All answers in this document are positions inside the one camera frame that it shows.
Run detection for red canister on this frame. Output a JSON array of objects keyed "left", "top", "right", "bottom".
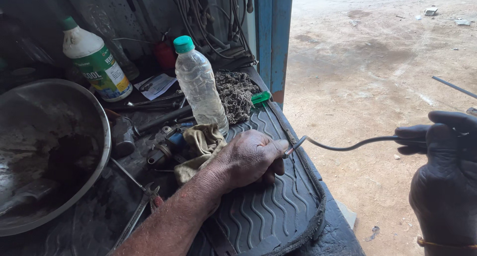
[{"left": 154, "top": 38, "right": 177, "bottom": 70}]

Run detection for red handled pliers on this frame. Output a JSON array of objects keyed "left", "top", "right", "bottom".
[{"left": 110, "top": 157, "right": 164, "bottom": 213}]

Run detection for black handled hammer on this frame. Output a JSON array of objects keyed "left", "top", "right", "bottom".
[{"left": 111, "top": 105, "right": 194, "bottom": 159}]

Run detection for thin metal rod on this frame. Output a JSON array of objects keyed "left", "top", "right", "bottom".
[{"left": 432, "top": 76, "right": 477, "bottom": 100}]

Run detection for white bottle with green label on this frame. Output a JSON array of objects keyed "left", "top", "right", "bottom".
[{"left": 61, "top": 16, "right": 133, "bottom": 103}]

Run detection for clear plastic bottle green cap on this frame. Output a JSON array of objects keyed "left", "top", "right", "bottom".
[{"left": 173, "top": 35, "right": 230, "bottom": 136}]

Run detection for steel open-end wrench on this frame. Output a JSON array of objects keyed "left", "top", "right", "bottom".
[{"left": 107, "top": 182, "right": 161, "bottom": 256}]

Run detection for white paper leaflet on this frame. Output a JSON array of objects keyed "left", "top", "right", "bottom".
[{"left": 134, "top": 73, "right": 178, "bottom": 101}]

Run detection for orange thread wristband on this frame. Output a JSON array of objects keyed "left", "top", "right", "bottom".
[{"left": 417, "top": 237, "right": 477, "bottom": 249}]

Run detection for person's left hand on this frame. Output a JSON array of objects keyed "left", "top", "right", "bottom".
[{"left": 219, "top": 129, "right": 290, "bottom": 194}]

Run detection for blue metal door frame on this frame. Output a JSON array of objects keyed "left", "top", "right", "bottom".
[{"left": 254, "top": 0, "right": 294, "bottom": 109}]

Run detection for large steel bowl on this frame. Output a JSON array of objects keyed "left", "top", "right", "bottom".
[{"left": 0, "top": 79, "right": 112, "bottom": 237}]

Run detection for person's right hand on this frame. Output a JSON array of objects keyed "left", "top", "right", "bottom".
[{"left": 394, "top": 111, "right": 477, "bottom": 246}]

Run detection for bundle of hanging cables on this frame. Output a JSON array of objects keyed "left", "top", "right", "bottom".
[{"left": 166, "top": 0, "right": 258, "bottom": 71}]

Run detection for blue and metal part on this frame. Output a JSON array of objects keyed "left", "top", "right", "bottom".
[{"left": 147, "top": 122, "right": 195, "bottom": 166}]

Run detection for grey cable with metal tip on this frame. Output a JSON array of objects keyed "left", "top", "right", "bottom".
[{"left": 282, "top": 135, "right": 427, "bottom": 160}]

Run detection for long steel tools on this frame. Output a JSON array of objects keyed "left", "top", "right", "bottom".
[{"left": 112, "top": 91, "right": 187, "bottom": 113}]

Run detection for beige dirty cloth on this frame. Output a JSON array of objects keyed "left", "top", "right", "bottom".
[{"left": 173, "top": 124, "right": 228, "bottom": 186}]

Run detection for black ribbed rubber mat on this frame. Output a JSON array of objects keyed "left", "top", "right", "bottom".
[{"left": 186, "top": 101, "right": 327, "bottom": 256}]

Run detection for grey cotton waste wad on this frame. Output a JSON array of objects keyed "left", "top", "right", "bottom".
[{"left": 215, "top": 71, "right": 261, "bottom": 125}]

